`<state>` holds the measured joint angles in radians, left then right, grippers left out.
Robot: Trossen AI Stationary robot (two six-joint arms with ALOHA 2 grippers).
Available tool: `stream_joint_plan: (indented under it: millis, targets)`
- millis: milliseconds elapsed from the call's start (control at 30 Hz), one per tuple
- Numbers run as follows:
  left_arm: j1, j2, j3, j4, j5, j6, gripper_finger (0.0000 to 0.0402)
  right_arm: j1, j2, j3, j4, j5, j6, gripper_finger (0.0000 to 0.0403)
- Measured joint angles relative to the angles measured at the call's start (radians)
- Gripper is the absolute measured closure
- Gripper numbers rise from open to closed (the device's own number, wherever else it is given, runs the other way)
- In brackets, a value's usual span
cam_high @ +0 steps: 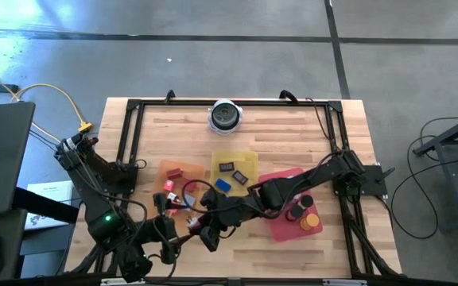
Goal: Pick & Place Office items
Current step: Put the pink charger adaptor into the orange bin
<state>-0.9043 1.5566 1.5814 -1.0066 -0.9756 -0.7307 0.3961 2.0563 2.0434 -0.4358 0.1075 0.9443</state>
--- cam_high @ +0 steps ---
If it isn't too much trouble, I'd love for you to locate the white booklet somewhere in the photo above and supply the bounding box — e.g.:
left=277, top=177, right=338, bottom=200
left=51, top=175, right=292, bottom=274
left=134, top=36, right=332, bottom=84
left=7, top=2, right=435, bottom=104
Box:
left=24, top=180, right=75, bottom=232

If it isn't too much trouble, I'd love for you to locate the small black block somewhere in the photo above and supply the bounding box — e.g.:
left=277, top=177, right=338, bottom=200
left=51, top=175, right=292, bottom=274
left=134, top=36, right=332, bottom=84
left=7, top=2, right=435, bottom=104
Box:
left=231, top=170, right=250, bottom=186

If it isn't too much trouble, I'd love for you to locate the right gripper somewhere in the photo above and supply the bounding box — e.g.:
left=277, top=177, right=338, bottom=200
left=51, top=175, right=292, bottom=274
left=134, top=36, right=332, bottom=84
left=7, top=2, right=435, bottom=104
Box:
left=199, top=188, right=254, bottom=253

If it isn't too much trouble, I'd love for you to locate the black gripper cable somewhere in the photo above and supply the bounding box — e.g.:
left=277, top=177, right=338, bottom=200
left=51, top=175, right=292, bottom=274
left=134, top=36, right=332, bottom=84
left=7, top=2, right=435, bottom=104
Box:
left=180, top=179, right=215, bottom=214

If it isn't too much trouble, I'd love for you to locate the blue-grey wall charger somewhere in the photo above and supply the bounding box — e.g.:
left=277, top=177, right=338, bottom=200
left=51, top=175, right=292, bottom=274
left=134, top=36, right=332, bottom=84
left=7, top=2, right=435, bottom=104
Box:
left=181, top=193, right=197, bottom=210

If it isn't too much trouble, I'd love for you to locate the black bar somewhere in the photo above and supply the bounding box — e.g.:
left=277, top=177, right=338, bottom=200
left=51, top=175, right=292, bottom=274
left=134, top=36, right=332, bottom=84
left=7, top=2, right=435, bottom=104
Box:
left=12, top=186, right=81, bottom=226

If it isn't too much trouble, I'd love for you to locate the yellow translucent plastic bin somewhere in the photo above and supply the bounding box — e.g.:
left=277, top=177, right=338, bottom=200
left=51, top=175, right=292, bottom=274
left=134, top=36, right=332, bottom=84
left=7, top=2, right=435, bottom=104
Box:
left=210, top=149, right=260, bottom=199

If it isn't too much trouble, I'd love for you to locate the round black white device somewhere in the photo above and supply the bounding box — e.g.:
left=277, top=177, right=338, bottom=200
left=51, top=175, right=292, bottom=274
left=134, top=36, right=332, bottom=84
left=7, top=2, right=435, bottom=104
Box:
left=207, top=98, right=243, bottom=137

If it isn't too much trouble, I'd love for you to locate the blue rectangular item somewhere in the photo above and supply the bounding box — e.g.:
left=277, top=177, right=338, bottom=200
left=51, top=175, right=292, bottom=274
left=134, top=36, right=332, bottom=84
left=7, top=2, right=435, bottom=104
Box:
left=215, top=178, right=232, bottom=194

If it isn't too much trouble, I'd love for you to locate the orange-capped sand hourglass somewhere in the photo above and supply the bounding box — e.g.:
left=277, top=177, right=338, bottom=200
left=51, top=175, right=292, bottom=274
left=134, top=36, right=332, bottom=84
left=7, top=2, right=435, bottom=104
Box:
left=299, top=213, right=320, bottom=231

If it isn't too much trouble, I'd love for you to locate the black table frame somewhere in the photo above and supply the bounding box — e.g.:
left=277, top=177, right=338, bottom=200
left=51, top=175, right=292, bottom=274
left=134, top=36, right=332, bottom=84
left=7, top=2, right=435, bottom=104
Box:
left=65, top=98, right=397, bottom=279

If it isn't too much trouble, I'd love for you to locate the orange translucent plastic bin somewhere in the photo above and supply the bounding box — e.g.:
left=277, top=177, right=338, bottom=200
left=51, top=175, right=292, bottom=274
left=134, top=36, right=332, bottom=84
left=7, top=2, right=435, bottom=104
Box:
left=151, top=159, right=208, bottom=236

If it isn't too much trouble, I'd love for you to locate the silver bar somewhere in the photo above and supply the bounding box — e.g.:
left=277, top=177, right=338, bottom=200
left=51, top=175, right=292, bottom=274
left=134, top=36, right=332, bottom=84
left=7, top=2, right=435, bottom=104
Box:
left=100, top=277, right=147, bottom=286
left=323, top=279, right=369, bottom=286

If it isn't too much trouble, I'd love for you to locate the dark metal cart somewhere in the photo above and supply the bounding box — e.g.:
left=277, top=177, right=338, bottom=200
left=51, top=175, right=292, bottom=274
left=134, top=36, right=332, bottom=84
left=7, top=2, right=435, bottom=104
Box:
left=413, top=107, right=458, bottom=236

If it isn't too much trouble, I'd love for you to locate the yellow cable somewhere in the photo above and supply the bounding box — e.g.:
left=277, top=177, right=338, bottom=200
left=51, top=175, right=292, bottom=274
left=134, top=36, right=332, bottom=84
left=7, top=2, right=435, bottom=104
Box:
left=0, top=64, right=94, bottom=149

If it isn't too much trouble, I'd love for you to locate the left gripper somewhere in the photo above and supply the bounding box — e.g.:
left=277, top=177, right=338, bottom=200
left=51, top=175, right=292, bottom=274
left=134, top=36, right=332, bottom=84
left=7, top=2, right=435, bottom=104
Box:
left=149, top=193, right=180, bottom=251

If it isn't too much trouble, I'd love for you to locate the red translucent plastic bin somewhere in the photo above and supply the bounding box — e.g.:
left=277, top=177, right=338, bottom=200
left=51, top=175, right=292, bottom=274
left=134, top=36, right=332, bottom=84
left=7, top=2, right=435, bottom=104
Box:
left=258, top=167, right=324, bottom=242

